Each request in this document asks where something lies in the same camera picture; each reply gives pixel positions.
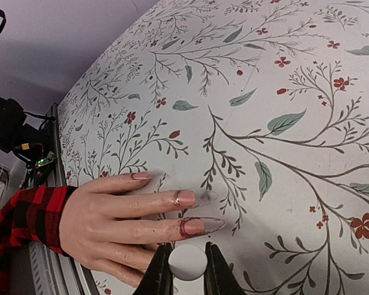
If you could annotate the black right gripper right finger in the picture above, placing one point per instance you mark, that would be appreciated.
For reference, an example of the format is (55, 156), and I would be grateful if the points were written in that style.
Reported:
(218, 277)

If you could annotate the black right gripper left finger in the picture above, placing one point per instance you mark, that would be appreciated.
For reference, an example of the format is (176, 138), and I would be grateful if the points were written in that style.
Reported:
(158, 279)

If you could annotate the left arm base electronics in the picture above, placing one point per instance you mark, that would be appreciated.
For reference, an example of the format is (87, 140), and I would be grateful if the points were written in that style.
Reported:
(27, 136)

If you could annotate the red black plaid sleeve forearm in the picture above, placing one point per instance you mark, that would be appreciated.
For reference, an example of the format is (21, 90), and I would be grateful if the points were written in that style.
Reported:
(30, 215)

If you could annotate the person's left hand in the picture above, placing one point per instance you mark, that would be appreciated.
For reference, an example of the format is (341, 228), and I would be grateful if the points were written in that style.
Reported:
(104, 225)

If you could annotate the aluminium front frame rail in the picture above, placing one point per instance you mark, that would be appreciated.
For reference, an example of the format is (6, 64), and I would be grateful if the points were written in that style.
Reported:
(53, 273)

